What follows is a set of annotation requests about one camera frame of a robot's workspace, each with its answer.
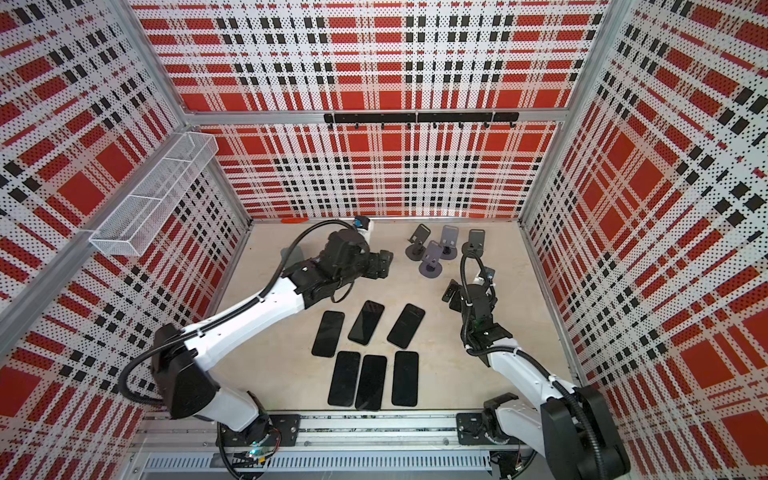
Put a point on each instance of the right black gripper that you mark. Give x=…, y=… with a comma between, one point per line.
x=456, y=303

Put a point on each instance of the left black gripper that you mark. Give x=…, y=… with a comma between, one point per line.
x=378, y=264

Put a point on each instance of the grey phone stand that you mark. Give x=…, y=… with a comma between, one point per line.
x=417, y=243
x=474, y=246
x=430, y=266

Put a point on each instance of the black phone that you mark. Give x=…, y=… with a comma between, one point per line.
x=406, y=326
x=344, y=379
x=366, y=322
x=328, y=334
x=371, y=383
x=405, y=379

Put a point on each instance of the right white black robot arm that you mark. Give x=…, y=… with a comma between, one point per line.
x=570, y=426

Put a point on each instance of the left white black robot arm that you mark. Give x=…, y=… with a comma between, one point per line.
x=175, y=373

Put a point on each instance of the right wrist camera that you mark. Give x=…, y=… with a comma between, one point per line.
x=486, y=275

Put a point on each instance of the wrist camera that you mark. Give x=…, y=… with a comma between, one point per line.
x=486, y=275
x=363, y=225

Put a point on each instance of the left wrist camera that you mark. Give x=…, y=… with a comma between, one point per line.
x=363, y=225

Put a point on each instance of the red marker at wall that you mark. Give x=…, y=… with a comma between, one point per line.
x=293, y=221

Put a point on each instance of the black hook rail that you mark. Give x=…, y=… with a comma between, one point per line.
x=357, y=119

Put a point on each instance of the white wire mesh basket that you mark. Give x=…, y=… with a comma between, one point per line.
x=136, y=221

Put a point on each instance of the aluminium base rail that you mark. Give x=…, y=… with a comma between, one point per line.
x=344, y=443

